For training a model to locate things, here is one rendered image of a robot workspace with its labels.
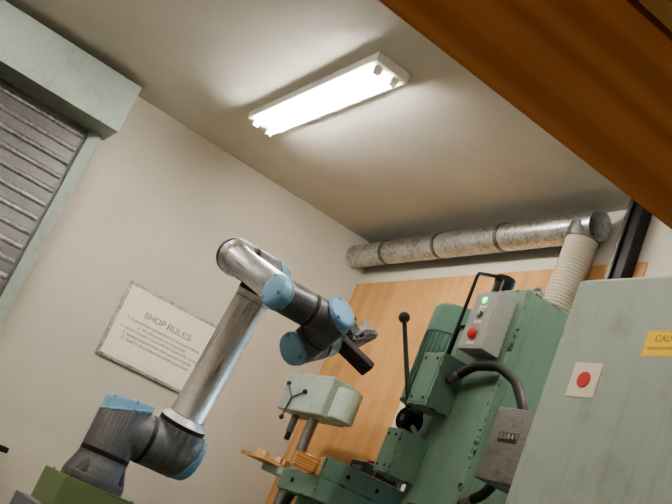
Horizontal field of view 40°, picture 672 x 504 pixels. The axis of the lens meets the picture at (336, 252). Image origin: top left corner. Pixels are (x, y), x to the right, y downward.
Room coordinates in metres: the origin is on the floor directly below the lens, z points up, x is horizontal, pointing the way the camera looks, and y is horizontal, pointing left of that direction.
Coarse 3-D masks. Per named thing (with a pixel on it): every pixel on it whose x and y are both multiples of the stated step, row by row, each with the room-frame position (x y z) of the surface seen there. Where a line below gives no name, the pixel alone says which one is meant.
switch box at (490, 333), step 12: (480, 300) 2.29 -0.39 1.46; (492, 300) 2.24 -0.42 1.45; (504, 300) 2.23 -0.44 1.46; (492, 312) 2.23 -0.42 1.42; (504, 312) 2.24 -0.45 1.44; (468, 324) 2.30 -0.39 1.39; (480, 324) 2.26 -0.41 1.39; (492, 324) 2.23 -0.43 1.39; (504, 324) 2.24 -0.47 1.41; (480, 336) 2.24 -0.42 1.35; (492, 336) 2.23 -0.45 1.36; (504, 336) 2.25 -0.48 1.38; (468, 348) 2.27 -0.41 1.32; (480, 348) 2.23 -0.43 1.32; (492, 348) 2.24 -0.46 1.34
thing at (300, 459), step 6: (300, 450) 2.48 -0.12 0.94; (294, 456) 2.49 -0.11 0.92; (300, 456) 2.48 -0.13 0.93; (306, 456) 2.49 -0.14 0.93; (312, 456) 2.50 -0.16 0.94; (294, 462) 2.48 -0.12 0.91; (300, 462) 2.49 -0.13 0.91; (306, 462) 2.49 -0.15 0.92; (312, 462) 2.50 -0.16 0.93; (318, 462) 2.51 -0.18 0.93; (306, 468) 2.50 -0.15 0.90; (312, 468) 2.50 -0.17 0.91
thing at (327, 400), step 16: (288, 384) 5.18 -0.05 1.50; (304, 384) 5.07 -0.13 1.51; (320, 384) 4.92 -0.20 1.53; (336, 384) 4.85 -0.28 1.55; (288, 400) 5.15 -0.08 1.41; (304, 400) 5.01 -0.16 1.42; (320, 400) 4.87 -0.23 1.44; (336, 400) 4.78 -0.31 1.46; (352, 400) 4.75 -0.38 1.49; (304, 416) 5.11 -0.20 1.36; (320, 416) 4.86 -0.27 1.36; (336, 416) 4.75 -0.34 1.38; (352, 416) 4.77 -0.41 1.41; (288, 432) 5.19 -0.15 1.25; (304, 432) 5.01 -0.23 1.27; (304, 448) 5.01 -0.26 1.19; (272, 464) 5.11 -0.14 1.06
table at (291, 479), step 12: (288, 468) 2.64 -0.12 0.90; (288, 480) 2.62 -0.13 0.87; (300, 480) 2.56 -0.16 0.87; (312, 480) 2.50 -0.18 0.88; (324, 480) 2.48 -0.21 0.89; (300, 492) 2.54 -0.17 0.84; (312, 492) 2.48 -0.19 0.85; (324, 492) 2.49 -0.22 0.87; (336, 492) 2.50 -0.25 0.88; (348, 492) 2.52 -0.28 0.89
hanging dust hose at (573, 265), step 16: (576, 240) 3.95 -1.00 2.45; (592, 240) 3.94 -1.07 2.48; (560, 256) 4.00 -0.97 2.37; (576, 256) 3.94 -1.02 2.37; (592, 256) 3.96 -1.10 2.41; (560, 272) 3.96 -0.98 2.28; (576, 272) 3.95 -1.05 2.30; (560, 288) 3.96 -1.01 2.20; (576, 288) 3.96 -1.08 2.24; (560, 304) 3.95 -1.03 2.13
